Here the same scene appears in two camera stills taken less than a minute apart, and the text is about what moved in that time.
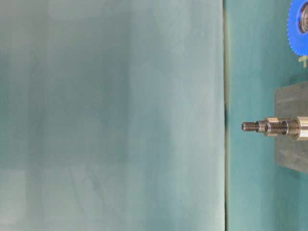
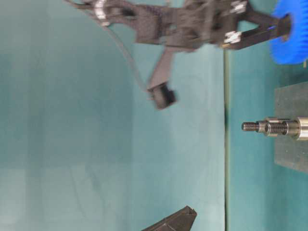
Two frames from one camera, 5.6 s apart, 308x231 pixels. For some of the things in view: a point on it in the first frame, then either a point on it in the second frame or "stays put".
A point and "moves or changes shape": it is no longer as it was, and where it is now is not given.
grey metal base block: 291,100 stays put
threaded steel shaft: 296,126 stays put
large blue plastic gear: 297,27 moves or changes shape
